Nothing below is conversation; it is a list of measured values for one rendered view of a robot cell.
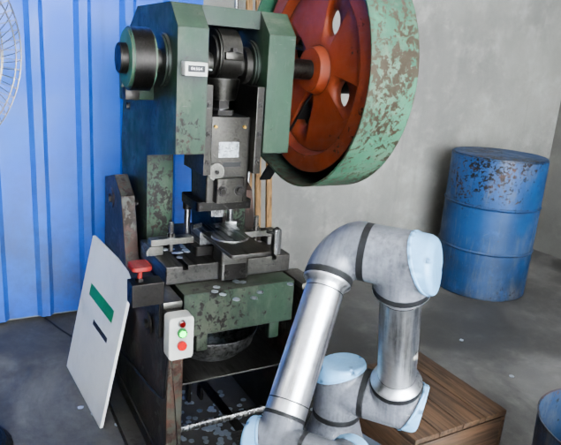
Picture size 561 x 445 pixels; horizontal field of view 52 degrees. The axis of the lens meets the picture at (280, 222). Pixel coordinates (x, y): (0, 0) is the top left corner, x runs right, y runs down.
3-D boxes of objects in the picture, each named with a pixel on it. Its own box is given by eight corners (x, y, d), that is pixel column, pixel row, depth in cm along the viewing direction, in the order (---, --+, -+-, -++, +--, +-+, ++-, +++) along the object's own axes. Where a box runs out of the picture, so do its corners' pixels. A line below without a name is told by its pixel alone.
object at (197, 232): (239, 241, 204) (240, 229, 203) (200, 245, 197) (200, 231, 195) (230, 233, 211) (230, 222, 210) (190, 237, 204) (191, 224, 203)
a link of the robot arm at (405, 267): (369, 389, 146) (373, 209, 115) (429, 406, 141) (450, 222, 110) (355, 427, 137) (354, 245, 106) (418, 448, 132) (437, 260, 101)
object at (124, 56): (320, 97, 199) (324, 43, 194) (125, 90, 167) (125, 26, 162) (294, 93, 214) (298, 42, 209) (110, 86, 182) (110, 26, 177)
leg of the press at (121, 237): (183, 489, 188) (191, 222, 163) (147, 500, 182) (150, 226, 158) (116, 357, 265) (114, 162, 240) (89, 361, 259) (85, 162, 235)
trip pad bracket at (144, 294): (163, 338, 176) (164, 278, 171) (132, 343, 171) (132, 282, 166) (158, 330, 181) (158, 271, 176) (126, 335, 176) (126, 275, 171)
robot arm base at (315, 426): (375, 444, 145) (379, 410, 143) (337, 471, 135) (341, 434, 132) (328, 417, 155) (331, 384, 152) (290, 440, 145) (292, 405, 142)
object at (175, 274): (289, 270, 205) (290, 253, 203) (165, 285, 184) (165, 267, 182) (252, 244, 230) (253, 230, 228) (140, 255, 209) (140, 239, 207)
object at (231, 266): (269, 290, 185) (272, 250, 181) (230, 296, 178) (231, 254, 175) (238, 264, 206) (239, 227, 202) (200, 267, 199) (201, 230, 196)
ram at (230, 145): (252, 203, 193) (257, 114, 185) (209, 206, 186) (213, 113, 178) (231, 192, 207) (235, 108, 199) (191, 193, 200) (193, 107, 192)
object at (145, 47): (173, 106, 175) (175, 28, 169) (135, 105, 169) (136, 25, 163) (152, 99, 194) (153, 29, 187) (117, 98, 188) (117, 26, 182)
